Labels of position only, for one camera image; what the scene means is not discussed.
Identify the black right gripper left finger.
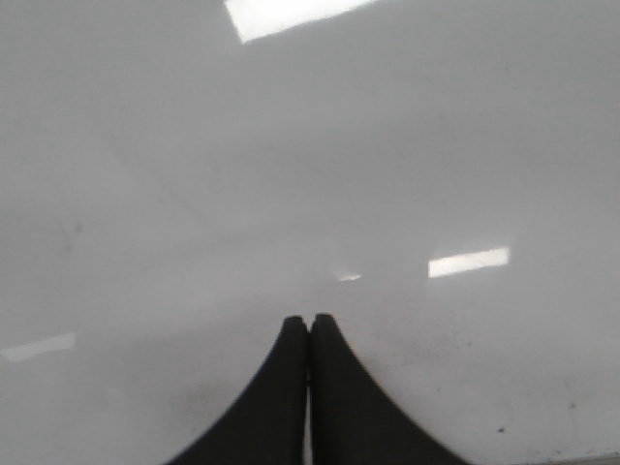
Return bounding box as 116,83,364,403
170,316,309,464

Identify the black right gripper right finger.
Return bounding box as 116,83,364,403
309,314,465,464

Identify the white whiteboard with aluminium frame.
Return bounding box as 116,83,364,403
1,1,619,464

